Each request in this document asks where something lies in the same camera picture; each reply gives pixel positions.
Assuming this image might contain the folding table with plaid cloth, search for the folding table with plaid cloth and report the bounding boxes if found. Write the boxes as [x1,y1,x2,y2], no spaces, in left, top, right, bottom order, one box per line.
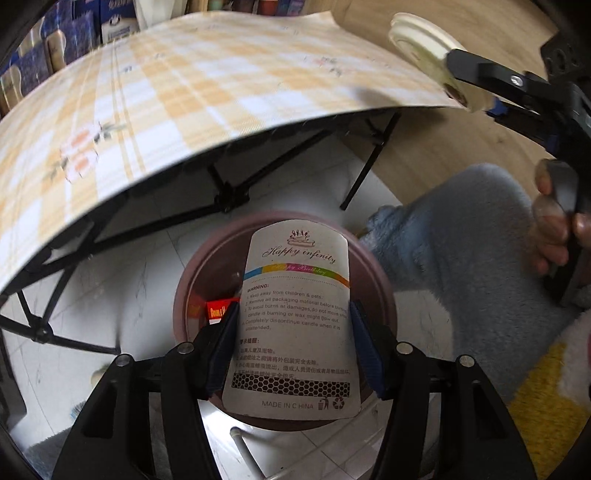
[0,10,465,301]

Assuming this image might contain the red cigarette pack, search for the red cigarette pack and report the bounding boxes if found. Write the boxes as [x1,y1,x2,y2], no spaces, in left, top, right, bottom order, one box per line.
[204,298,241,326]

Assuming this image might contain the blue box with white label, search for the blue box with white label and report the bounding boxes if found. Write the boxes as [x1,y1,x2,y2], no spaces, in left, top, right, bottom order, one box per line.
[99,0,139,44]

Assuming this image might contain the white faceted flower pot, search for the white faceted flower pot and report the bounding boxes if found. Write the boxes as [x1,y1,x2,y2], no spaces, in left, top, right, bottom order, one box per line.
[134,0,185,31]

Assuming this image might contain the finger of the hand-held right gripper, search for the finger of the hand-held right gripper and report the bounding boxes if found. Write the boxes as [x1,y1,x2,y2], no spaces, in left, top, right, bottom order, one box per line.
[491,95,561,154]
[445,48,555,117]

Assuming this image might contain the white plastic lid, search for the white plastic lid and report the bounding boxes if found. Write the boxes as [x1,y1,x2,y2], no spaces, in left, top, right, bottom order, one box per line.
[388,13,490,112]

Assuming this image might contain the person's right hand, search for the person's right hand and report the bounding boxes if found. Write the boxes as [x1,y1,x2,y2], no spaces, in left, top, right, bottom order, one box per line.
[530,159,591,277]

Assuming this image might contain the white printed card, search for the white printed card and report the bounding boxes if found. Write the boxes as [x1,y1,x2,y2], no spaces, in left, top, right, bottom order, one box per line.
[221,220,362,420]

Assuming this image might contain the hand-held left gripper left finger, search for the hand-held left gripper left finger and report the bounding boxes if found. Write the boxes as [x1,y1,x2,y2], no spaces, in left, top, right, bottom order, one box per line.
[52,305,242,480]

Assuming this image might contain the gold and blue gift box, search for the gold and blue gift box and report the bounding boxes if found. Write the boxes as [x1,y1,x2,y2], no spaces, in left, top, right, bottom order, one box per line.
[44,11,100,70]
[0,46,51,114]

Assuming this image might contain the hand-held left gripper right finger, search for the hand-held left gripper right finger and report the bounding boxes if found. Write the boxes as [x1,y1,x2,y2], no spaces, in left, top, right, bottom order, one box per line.
[348,300,539,480]

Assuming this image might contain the person's right leg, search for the person's right leg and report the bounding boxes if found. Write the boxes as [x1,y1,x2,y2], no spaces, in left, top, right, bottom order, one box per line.
[358,162,591,467]

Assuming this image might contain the brown round trash bin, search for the brown round trash bin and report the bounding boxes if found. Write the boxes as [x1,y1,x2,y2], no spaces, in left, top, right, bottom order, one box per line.
[173,211,397,432]

